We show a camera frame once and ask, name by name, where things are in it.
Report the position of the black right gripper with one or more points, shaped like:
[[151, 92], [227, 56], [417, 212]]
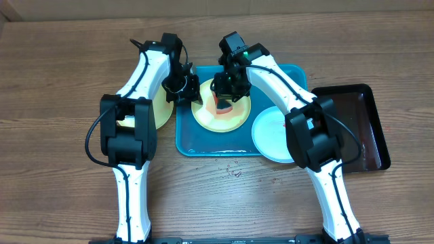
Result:
[[226, 93]]

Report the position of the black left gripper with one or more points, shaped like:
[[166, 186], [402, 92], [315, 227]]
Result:
[[194, 93]]

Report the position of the yellow plate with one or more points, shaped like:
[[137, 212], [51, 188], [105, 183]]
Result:
[[220, 120], [161, 108]]

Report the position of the orange black sponge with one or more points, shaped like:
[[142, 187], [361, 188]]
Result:
[[222, 105]]

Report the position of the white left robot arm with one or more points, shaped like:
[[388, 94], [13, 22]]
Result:
[[128, 134]]

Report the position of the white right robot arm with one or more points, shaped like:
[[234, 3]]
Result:
[[313, 132]]

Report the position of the teal plastic tray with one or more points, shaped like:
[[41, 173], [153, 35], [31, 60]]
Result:
[[193, 140]]

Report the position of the black rectangular tray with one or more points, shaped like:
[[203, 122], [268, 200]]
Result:
[[356, 108]]

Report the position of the light blue plate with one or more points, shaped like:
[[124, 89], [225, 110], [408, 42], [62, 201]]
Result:
[[269, 137]]

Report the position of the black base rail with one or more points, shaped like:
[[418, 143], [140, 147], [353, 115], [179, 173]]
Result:
[[298, 239]]

